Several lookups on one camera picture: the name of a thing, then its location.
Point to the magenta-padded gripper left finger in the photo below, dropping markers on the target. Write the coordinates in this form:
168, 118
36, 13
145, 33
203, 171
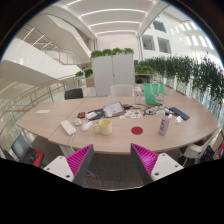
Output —
63, 166

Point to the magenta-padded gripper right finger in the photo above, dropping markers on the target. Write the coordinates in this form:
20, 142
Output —
163, 165

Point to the purple drink bottle black cap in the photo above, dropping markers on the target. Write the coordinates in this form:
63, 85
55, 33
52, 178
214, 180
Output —
164, 126

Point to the red bag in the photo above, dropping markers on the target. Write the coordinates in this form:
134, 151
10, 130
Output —
33, 156

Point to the white chair with dark seat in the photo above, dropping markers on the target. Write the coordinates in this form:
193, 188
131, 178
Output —
196, 150

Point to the white power strip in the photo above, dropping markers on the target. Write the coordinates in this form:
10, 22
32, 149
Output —
68, 127

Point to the flat round red coaster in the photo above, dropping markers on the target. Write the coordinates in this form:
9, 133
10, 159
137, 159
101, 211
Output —
137, 130

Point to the white computer mouse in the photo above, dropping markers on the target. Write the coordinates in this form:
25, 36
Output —
87, 126

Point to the clear plastic packet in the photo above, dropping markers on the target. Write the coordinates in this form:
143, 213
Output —
179, 119

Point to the dark blue chair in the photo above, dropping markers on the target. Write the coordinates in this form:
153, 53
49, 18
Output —
19, 145

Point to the small red and black box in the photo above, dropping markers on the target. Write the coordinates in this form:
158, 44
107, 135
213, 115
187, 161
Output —
81, 115

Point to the pale yellow mug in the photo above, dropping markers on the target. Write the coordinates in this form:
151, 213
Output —
105, 127

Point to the white card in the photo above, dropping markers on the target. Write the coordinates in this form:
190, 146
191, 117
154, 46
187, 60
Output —
91, 115

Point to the small white paper note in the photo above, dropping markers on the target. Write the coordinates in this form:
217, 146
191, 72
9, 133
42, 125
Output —
42, 111

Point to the black notebook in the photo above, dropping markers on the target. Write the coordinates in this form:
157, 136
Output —
99, 115

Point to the green tote bag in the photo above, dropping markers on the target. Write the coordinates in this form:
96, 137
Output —
151, 95

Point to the clear plastic shaker bottle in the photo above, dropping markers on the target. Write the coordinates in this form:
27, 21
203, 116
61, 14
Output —
137, 96

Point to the black chair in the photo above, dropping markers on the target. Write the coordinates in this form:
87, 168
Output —
73, 94

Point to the printed booklet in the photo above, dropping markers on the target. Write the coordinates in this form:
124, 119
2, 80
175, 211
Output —
114, 109

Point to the glass balustrade railing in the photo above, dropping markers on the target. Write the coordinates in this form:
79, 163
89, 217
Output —
33, 96

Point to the small planter with green plants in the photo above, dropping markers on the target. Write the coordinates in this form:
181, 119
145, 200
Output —
88, 75

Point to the row of green hedge planters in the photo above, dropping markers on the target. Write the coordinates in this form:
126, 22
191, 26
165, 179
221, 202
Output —
193, 73

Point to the white cabinet topped with plants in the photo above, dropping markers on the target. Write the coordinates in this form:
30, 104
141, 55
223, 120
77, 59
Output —
111, 73

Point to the ceiling light strips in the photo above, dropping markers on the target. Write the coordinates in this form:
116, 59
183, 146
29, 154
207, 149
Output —
113, 23

